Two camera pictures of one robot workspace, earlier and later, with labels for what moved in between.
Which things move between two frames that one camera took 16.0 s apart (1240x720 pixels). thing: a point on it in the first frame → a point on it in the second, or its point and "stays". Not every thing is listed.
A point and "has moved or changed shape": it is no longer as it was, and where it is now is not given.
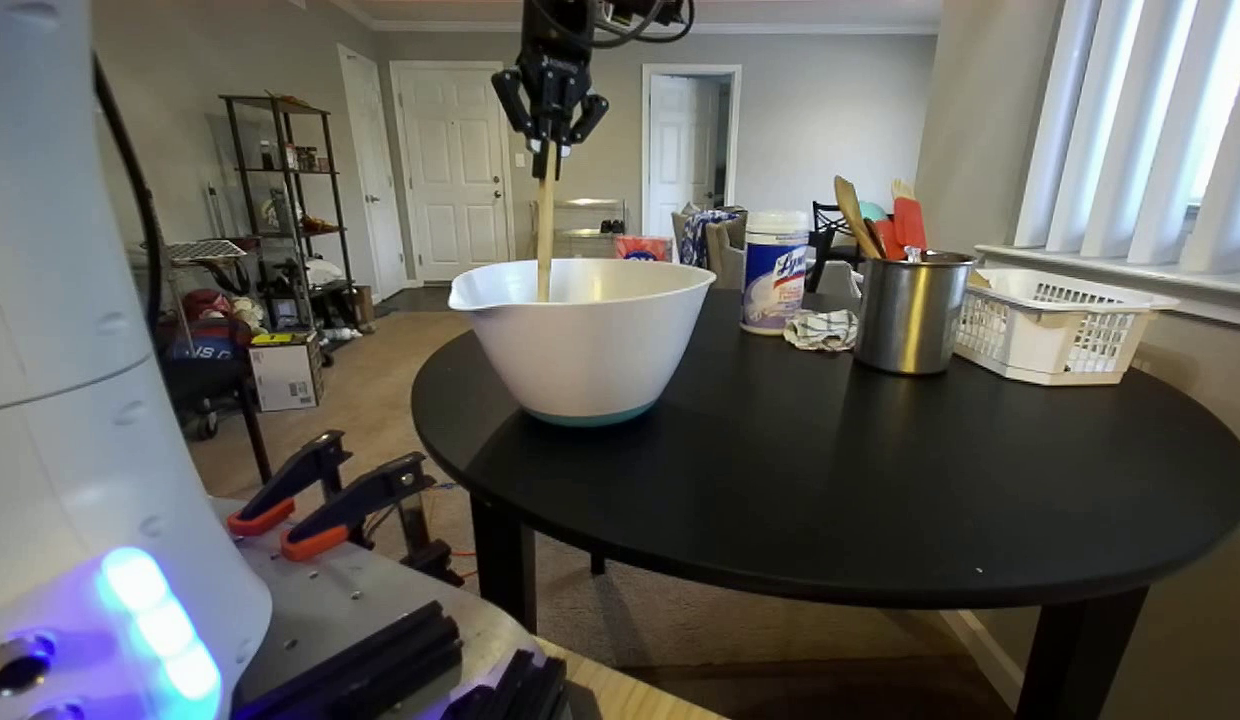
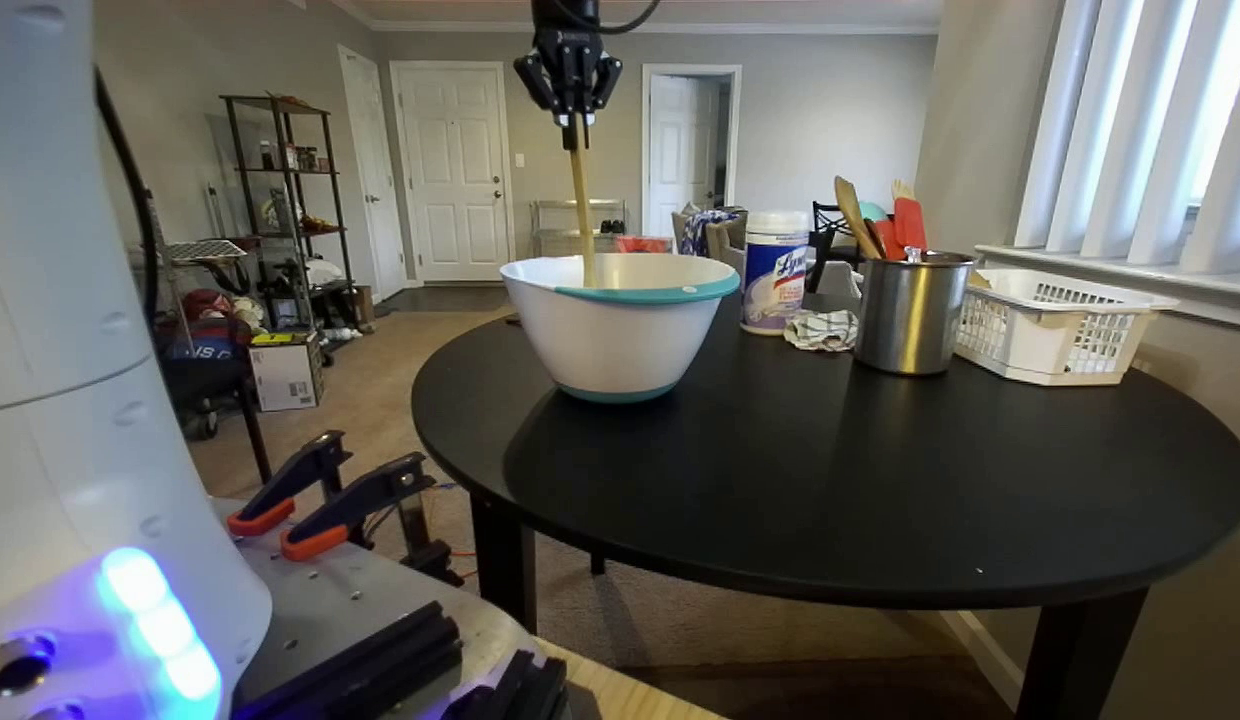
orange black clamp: (318, 461) stays
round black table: (810, 476) stays
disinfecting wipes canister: (778, 270) stays
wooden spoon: (545, 219) → (580, 201)
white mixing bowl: (600, 344) has moved or changed shape
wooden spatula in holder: (846, 191) stays
